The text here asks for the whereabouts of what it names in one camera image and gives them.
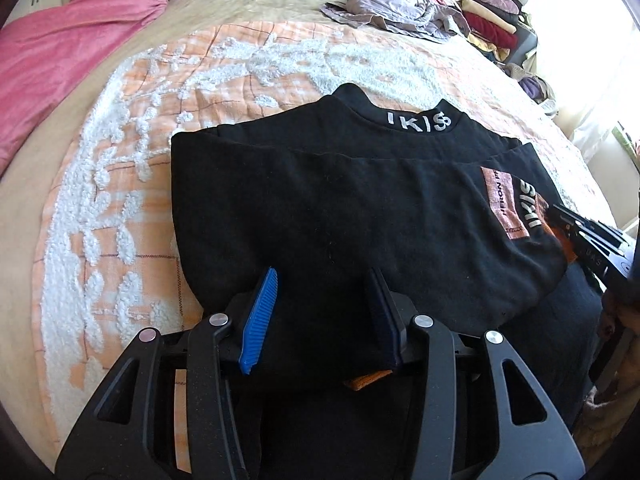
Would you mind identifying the cream curtain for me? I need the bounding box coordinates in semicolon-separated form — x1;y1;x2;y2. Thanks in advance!
520;0;640;231

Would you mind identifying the pink blanket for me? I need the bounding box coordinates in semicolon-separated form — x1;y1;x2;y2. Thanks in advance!
0;0;176;173

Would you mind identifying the grey chair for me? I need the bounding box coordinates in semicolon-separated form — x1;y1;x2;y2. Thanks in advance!
510;27;540;66

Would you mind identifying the lilac crumpled garment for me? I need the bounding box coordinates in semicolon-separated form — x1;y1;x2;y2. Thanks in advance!
322;0;471;41

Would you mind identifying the beige bed blanket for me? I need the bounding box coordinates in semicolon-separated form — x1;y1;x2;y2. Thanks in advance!
0;0;506;271

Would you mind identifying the stack of folded clothes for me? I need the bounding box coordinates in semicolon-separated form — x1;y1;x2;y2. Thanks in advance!
390;0;526;63

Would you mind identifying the orange and white quilt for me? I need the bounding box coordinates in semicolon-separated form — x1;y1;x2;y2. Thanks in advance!
32;22;601;441

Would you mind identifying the black sweater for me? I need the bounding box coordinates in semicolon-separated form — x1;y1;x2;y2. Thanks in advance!
170;82;616;480

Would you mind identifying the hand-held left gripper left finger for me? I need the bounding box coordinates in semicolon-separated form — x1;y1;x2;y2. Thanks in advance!
54;266;279;480

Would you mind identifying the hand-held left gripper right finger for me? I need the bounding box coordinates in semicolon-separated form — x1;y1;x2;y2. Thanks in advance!
364;267;586;480

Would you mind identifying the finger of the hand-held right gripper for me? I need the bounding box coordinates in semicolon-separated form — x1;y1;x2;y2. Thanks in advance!
548;202;603;233
552;220;598;260

